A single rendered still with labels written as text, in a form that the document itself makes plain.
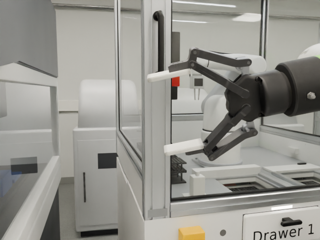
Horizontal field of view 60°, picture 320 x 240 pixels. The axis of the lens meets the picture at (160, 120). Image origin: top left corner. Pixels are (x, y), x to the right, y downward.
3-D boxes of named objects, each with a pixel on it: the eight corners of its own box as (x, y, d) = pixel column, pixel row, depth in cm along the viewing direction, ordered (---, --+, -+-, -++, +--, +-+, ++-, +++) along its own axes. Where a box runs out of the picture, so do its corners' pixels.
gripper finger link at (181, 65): (200, 66, 44) (197, 47, 43) (169, 73, 44) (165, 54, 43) (198, 64, 45) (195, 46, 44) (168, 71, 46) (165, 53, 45)
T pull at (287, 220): (302, 224, 89) (303, 220, 89) (282, 227, 87) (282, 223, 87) (295, 219, 93) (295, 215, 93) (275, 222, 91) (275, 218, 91)
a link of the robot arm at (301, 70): (336, 62, 40) (335, 120, 43) (296, 51, 51) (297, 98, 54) (294, 71, 40) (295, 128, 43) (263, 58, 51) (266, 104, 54)
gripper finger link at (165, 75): (191, 74, 44) (190, 69, 43) (147, 83, 44) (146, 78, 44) (189, 70, 46) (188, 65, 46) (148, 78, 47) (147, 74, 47)
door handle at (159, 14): (166, 80, 74) (166, 6, 72) (156, 80, 74) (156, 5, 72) (162, 80, 79) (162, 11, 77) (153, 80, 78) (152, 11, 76)
